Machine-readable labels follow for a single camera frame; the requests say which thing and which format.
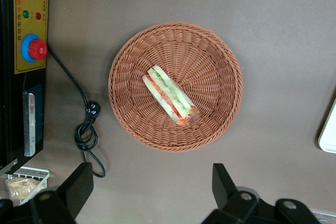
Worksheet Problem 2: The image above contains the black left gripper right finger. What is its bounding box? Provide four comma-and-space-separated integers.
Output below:
202, 163, 260, 224

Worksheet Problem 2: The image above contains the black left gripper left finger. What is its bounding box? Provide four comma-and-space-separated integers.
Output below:
30, 162, 95, 224

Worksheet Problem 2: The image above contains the sandwich with lettuce and tomato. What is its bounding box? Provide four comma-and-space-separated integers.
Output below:
142, 64, 200, 126

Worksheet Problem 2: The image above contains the beige plastic tray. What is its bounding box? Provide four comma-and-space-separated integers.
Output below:
318, 98, 336, 154

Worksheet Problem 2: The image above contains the brown wicker basket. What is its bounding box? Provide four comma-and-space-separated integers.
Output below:
108, 22, 244, 153

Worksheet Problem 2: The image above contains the bagged rice cracker snack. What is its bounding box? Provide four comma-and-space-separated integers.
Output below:
4, 178, 44, 206

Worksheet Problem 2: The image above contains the yellow emergency stop box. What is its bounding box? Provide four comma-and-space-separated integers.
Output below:
0, 0, 50, 177

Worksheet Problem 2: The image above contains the red emergency stop button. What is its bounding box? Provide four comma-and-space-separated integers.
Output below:
20, 34, 48, 63

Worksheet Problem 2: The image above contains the white wire snack rack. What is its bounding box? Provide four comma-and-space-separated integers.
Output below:
6, 166, 50, 206

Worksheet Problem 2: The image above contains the black power cable with plug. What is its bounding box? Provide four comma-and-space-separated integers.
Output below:
47, 48, 106, 178

